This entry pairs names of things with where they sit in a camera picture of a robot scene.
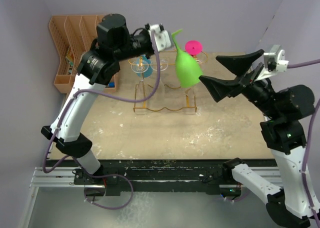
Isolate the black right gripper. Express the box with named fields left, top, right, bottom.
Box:
left=199, top=47, right=281, bottom=117

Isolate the clear wine glass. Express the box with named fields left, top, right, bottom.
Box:
left=131, top=57, right=151, bottom=83
left=149, top=58, right=169, bottom=96
left=184, top=56, right=203, bottom=97

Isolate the blue plastic wine glass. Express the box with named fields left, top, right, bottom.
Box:
left=136, top=55, right=154, bottom=78

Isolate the green plastic wine glass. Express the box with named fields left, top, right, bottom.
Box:
left=172, top=29, right=203, bottom=88

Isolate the pink plastic wine glass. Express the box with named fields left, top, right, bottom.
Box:
left=184, top=40, right=203, bottom=56

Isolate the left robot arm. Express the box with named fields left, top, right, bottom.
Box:
left=41, top=13, right=174, bottom=184

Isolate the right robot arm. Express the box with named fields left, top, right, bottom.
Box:
left=199, top=45, right=320, bottom=228

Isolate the peach plastic desk organizer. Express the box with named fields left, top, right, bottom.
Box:
left=48, top=14, right=104, bottom=94

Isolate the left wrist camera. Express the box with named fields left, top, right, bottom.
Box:
left=145, top=23, right=175, bottom=52

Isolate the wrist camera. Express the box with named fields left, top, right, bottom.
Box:
left=145, top=23, right=175, bottom=52
left=254, top=44, right=289, bottom=82

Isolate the gold wire wine glass rack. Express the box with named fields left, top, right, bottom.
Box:
left=128, top=50, right=198, bottom=114

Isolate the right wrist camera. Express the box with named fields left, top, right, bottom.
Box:
left=254, top=44, right=289, bottom=82

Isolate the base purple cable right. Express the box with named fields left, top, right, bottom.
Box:
left=223, top=191, right=251, bottom=204

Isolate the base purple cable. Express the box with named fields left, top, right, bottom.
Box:
left=83, top=174, right=135, bottom=210
left=223, top=191, right=251, bottom=204

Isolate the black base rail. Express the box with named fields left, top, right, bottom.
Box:
left=73, top=157, right=253, bottom=198

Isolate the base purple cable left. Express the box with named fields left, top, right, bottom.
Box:
left=83, top=174, right=135, bottom=210

